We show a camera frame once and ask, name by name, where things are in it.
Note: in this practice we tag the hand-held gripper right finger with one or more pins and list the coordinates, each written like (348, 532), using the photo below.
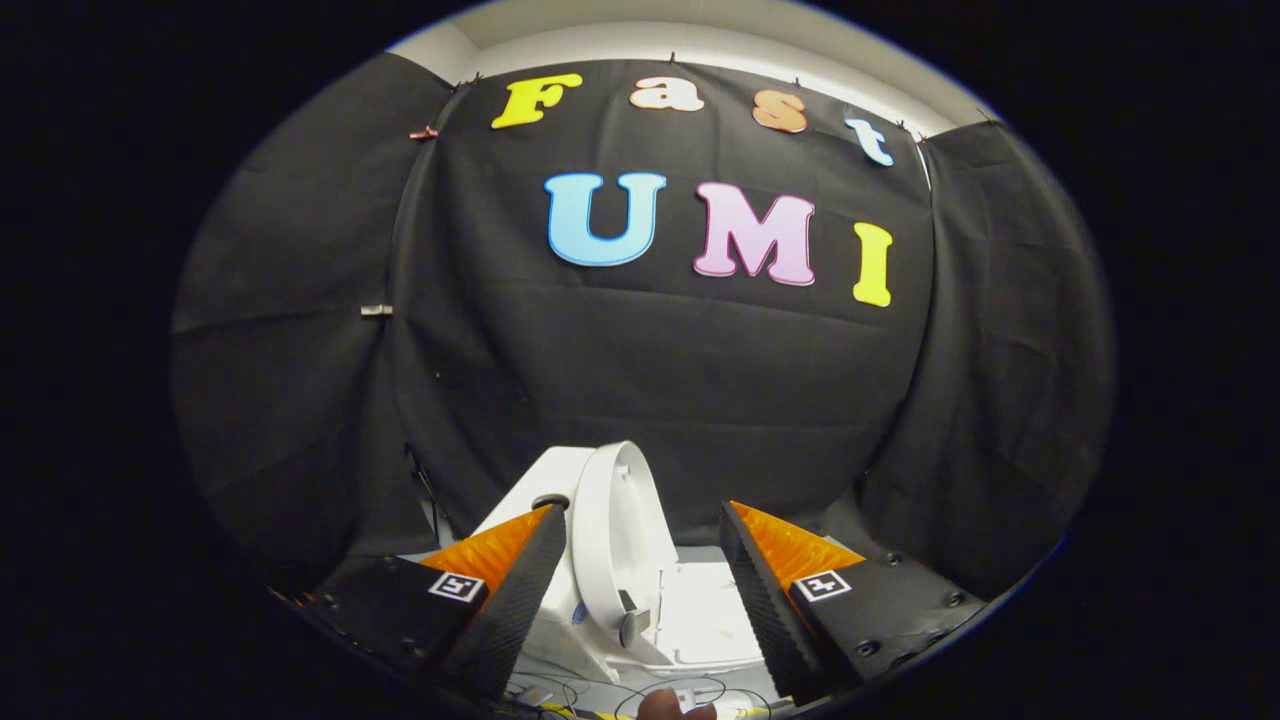
(770, 600)

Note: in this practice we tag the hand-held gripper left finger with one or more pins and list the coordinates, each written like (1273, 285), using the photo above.
(520, 600)

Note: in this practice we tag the white toilet lid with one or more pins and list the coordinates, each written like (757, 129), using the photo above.
(615, 530)

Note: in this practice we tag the white toilet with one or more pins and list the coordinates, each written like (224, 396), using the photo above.
(710, 620)

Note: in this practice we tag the black backdrop cloth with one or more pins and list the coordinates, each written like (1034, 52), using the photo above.
(680, 370)

